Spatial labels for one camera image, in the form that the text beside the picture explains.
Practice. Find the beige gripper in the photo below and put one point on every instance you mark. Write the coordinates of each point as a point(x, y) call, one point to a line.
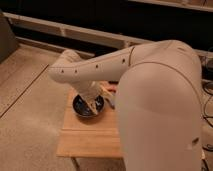
point(89, 91)

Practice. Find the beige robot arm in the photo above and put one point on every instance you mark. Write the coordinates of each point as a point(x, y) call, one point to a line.
point(158, 101)

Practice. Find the black ceramic bowl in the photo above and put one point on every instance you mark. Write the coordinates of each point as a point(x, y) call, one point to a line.
point(81, 108)

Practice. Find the blue sponge block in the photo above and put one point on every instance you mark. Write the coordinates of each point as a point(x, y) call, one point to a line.
point(111, 103)

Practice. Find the wooden table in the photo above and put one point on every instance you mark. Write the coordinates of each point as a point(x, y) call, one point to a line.
point(96, 137)

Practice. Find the grey cabinet corner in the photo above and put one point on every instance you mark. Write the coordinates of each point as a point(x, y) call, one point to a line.
point(8, 41)

